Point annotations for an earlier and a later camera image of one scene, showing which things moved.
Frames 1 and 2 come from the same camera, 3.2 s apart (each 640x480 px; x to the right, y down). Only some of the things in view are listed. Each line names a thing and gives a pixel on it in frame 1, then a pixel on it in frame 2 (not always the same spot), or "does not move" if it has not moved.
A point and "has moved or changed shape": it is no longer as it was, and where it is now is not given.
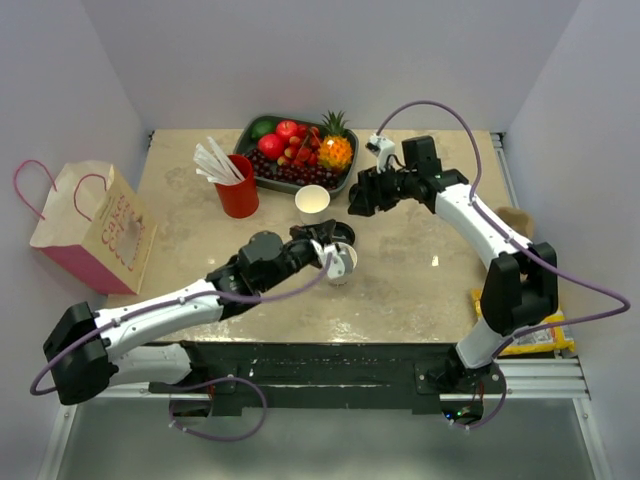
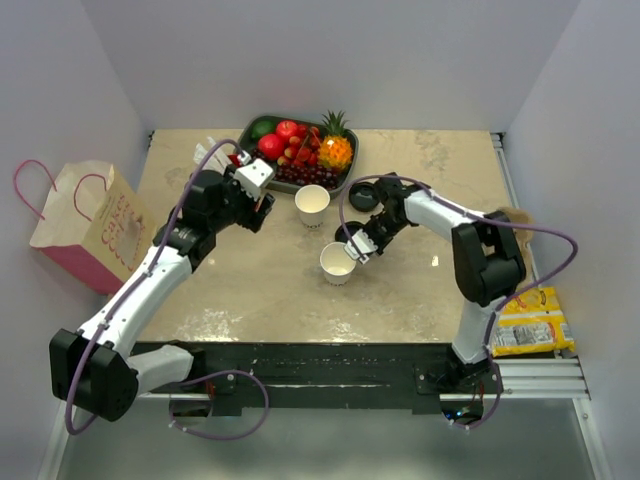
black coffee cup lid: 358,192 does not move
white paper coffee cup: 349,257 does not move
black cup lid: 343,232 has moved or changed shape
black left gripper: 319,232 to 253,218
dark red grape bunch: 297,175 does not move
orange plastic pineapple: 335,150 does not move
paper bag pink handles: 88,224 does not move
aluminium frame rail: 524,378 does not move
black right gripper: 376,196 to 381,246
